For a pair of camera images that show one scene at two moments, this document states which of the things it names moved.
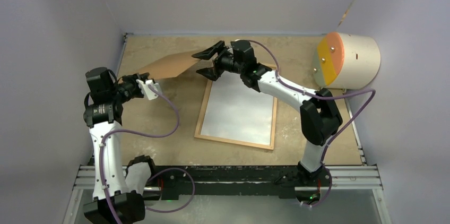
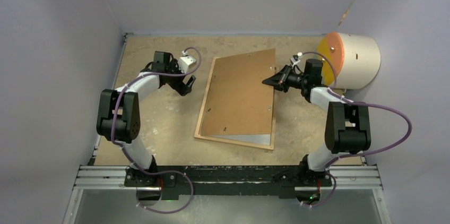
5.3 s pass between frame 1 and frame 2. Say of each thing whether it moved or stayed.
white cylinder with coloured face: stayed
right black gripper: moved
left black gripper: moved
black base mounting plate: stayed
